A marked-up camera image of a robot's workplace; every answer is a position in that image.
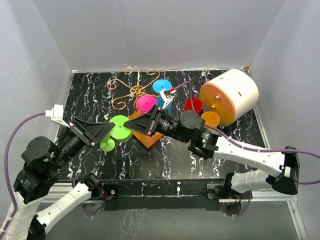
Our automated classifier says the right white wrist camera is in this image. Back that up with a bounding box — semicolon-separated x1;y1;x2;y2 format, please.
159;87;176;110

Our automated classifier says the orange and white cylinder box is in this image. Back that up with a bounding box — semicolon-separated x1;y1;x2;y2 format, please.
199;69;259;127

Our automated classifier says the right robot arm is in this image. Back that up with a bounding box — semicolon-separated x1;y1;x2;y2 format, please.
124;105;300;199

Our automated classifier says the red plastic wine glass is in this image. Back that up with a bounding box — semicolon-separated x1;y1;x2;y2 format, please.
184;97;203;114

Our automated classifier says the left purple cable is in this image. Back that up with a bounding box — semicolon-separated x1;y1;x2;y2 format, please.
0;112;51;233

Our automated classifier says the purple cable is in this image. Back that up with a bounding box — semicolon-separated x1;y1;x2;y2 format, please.
0;112;51;233
173;81;320;186

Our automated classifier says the pink plastic wine glass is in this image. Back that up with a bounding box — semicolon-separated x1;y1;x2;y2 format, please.
136;95;157;116

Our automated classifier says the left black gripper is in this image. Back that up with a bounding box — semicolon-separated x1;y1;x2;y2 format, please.
51;115;116;171

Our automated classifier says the blue plastic wine glass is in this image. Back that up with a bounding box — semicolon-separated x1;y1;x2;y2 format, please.
152;79;172;107

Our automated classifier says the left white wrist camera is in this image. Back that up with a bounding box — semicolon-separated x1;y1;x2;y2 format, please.
45;104;71;129

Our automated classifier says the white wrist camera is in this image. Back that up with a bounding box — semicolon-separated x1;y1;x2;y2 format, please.
159;87;176;110
45;104;71;129

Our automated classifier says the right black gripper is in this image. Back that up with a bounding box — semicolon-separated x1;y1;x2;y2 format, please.
124;104;191;145

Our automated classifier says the gold wire wine glass rack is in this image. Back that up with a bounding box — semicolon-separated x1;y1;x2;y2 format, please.
106;65;163;150

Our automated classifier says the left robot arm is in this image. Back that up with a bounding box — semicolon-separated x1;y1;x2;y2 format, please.
0;118;115;240

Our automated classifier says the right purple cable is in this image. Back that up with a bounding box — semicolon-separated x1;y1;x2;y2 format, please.
173;81;320;186

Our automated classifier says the orange plastic wine glass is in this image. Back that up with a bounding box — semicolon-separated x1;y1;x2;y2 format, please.
201;111;220;127

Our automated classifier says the green plastic wine glass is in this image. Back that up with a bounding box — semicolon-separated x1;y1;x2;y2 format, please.
109;115;133;142
100;138;116;152

